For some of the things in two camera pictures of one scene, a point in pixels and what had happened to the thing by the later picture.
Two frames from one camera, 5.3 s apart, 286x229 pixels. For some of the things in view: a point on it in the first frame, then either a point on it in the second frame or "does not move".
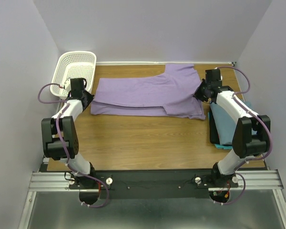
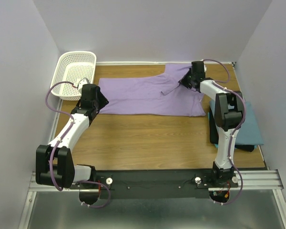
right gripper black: [199, 93] to [186, 79]
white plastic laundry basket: [73, 65] does not move
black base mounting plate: [154, 184] does not move
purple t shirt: [171, 95] does not move
